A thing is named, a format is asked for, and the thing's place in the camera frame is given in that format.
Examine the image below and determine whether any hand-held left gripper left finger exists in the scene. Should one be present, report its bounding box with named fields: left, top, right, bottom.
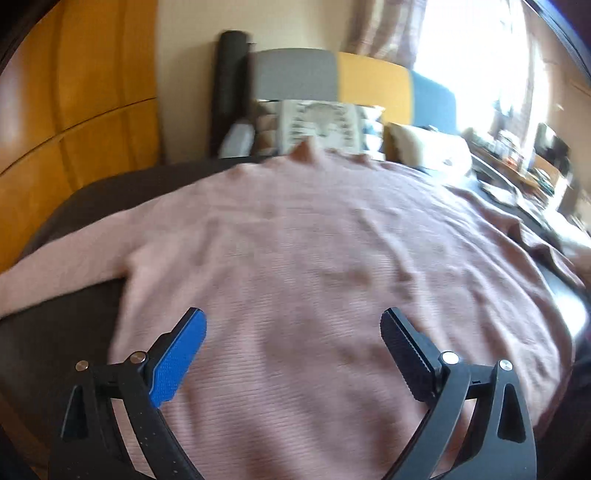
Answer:
left=48, top=307, right=208, bottom=480

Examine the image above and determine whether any patterned curtain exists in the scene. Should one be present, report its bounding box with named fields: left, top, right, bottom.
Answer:
left=344, top=0, right=432, bottom=70

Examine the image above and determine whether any pink knit sweater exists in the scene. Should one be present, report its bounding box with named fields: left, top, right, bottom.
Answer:
left=0, top=141, right=587, bottom=480

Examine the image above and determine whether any cluttered desk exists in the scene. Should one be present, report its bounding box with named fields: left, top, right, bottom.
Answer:
left=462, top=122, right=583, bottom=222

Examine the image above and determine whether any rolled black mat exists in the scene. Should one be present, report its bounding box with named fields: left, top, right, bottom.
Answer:
left=210, top=30, right=254, bottom=158

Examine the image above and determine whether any deer print cushion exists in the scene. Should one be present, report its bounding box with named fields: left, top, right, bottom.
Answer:
left=383, top=122, right=474, bottom=171

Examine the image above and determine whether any tiger print cushion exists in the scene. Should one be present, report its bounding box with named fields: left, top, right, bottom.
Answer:
left=252, top=99, right=386, bottom=155

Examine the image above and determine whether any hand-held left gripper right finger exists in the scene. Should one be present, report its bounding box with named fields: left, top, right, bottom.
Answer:
left=379, top=307, right=539, bottom=480

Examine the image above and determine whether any grey yellow blue sofa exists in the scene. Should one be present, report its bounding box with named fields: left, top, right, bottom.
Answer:
left=217, top=48, right=462, bottom=160

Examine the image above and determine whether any dark round table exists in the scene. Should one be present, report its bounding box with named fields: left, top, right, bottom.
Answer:
left=0, top=157, right=591, bottom=480

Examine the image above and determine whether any orange wooden wardrobe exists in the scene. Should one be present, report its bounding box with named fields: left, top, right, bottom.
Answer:
left=0, top=0, right=164, bottom=324

